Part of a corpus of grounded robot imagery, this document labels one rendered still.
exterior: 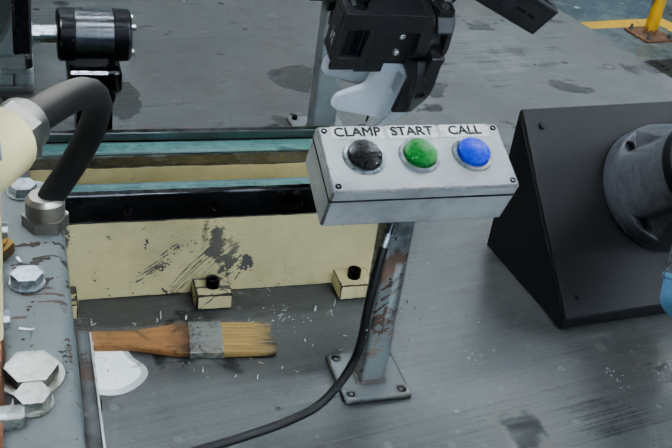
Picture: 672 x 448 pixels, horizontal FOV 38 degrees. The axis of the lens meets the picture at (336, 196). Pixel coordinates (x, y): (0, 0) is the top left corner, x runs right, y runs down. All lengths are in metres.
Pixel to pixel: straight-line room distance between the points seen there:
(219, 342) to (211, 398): 0.07
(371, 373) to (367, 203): 0.23
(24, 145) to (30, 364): 0.12
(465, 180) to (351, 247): 0.29
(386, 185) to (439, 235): 0.44
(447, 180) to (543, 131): 0.35
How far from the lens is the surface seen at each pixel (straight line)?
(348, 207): 0.82
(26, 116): 0.36
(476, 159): 0.85
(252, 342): 1.02
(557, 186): 1.16
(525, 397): 1.03
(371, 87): 0.72
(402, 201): 0.83
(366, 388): 0.98
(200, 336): 1.02
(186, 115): 1.46
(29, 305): 0.48
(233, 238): 1.06
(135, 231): 1.03
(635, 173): 1.16
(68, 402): 0.42
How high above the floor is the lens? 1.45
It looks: 30 degrees down
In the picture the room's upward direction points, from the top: 8 degrees clockwise
